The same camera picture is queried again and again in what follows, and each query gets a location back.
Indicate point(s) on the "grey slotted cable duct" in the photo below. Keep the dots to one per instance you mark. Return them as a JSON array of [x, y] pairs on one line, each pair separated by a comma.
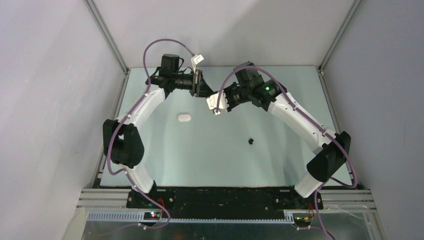
[[138, 217]]

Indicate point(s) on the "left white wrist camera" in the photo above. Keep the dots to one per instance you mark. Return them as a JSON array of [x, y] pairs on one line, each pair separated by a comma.
[[195, 60]]

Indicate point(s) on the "right controller board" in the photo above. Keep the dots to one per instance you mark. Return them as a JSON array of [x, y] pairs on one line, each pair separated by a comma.
[[303, 220]]

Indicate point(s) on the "left controller board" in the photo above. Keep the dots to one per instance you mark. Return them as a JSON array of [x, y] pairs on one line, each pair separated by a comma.
[[152, 215]]

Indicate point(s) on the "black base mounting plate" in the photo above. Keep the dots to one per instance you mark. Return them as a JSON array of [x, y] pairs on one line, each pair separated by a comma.
[[233, 202]]

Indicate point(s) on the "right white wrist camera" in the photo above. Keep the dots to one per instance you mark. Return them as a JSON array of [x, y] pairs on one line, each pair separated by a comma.
[[217, 103]]

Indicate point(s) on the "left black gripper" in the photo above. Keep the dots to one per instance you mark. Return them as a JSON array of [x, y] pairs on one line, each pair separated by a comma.
[[199, 87]]

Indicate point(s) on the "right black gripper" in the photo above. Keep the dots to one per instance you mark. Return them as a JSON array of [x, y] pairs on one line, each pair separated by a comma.
[[227, 91]]

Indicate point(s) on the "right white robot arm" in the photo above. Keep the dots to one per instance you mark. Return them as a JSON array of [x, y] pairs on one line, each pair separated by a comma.
[[259, 87]]

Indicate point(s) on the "controller board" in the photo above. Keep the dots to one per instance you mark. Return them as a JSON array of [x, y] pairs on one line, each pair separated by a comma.
[[303, 220], [152, 215]]

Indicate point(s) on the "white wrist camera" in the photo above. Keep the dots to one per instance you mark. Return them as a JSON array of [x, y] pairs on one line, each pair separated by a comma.
[[195, 60], [217, 103]]

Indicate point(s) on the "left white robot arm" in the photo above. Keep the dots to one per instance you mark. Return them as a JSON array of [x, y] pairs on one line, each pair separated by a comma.
[[122, 143]]

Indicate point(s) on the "aluminium frame rail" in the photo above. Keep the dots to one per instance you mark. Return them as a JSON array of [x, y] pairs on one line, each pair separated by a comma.
[[334, 201]]

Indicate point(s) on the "white earbud charging case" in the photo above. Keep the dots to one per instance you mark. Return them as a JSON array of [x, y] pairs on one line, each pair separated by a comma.
[[185, 117]]

